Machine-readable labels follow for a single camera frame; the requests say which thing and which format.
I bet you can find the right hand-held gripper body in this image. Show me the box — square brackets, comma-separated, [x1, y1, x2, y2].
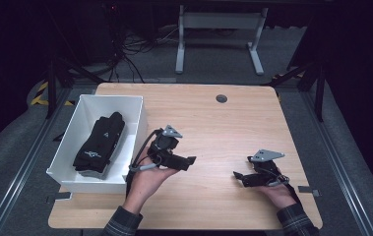
[247, 148, 290, 188]

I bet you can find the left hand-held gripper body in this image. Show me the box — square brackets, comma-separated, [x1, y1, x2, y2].
[148, 124, 184, 168]

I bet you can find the white box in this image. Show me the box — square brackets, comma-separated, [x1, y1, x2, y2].
[45, 93, 149, 195]

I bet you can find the person's right hand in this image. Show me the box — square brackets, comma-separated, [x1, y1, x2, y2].
[257, 183, 298, 210]

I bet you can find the person's left hand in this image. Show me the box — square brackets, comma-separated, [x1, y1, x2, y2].
[123, 147, 179, 216]

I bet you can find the black metal stand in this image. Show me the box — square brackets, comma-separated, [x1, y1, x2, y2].
[262, 55, 327, 123]
[44, 57, 106, 120]

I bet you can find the yellow black floor tape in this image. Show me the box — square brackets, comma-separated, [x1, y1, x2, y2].
[31, 81, 76, 107]

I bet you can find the white metal stand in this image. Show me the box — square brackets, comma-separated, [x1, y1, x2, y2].
[174, 4, 270, 77]

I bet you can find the left hand-held gripper cable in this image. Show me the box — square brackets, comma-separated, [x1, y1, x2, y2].
[126, 129, 162, 198]

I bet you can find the hand-held gripper cable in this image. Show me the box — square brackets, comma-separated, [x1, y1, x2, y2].
[267, 176, 303, 206]
[126, 129, 162, 198]

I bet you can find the right hand-held gripper cable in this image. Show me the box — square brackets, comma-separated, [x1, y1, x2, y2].
[267, 176, 303, 206]

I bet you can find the grey metal table bracket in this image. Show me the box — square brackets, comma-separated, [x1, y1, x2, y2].
[297, 185, 322, 198]
[45, 191, 74, 205]

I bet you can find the aluminium floor rail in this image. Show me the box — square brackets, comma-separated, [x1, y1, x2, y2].
[300, 91, 373, 236]
[0, 88, 74, 236]

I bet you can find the bundle of floor cables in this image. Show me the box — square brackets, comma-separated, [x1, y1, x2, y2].
[103, 3, 182, 83]

